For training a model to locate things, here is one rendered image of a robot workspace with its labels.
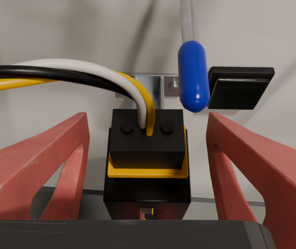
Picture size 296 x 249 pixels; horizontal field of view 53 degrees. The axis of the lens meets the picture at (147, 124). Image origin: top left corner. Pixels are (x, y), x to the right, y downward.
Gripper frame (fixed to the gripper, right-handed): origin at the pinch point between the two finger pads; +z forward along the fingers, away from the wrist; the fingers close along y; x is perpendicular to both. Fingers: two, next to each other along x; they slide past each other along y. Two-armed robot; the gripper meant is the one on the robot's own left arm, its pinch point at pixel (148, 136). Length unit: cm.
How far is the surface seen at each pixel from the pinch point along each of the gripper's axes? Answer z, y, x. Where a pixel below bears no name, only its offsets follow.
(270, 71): 7.6, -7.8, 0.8
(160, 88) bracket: 7.4, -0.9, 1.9
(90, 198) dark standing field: 78, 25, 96
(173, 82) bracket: 8.4, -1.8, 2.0
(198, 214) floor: 80, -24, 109
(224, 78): 7.4, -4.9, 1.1
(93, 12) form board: 6.4, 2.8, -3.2
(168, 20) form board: 6.5, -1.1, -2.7
